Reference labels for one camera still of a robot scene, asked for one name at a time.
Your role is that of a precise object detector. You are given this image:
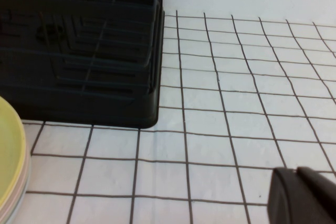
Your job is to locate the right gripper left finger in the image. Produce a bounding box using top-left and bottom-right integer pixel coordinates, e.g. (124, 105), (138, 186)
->
(267, 166), (305, 224)

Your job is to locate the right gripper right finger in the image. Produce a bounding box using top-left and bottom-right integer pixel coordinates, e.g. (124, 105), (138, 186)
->
(296, 166), (336, 224)

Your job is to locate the yellow plate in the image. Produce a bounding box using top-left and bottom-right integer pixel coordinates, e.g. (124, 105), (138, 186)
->
(0, 95), (27, 210)

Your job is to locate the black dish drying rack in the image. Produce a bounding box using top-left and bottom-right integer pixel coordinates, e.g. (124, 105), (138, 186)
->
(0, 0), (166, 130)

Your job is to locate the pale blue plate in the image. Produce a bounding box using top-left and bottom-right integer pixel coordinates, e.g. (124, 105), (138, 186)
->
(0, 174), (34, 224)

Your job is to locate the white black-grid tablecloth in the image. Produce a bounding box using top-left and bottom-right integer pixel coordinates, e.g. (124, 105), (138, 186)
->
(21, 8), (336, 224)

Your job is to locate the black wire dish rack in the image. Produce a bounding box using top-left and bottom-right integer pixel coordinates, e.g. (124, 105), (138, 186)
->
(0, 0), (165, 99)

